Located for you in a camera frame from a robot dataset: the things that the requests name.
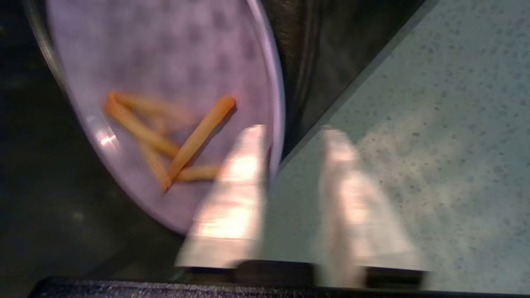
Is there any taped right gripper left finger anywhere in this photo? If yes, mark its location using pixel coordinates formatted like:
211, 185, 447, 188
175, 123, 268, 270

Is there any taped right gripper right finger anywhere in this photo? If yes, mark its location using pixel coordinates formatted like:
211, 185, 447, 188
316, 125, 428, 287

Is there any white round object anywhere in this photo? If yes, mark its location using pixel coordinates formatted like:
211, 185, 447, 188
45, 0, 287, 237

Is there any clear glass plate rim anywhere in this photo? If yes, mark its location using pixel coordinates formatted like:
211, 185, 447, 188
23, 0, 69, 96

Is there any orange french fry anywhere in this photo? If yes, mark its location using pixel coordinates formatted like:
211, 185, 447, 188
167, 96, 237, 180
104, 99, 179, 159
111, 92, 196, 127
138, 141, 173, 193
176, 165, 223, 183

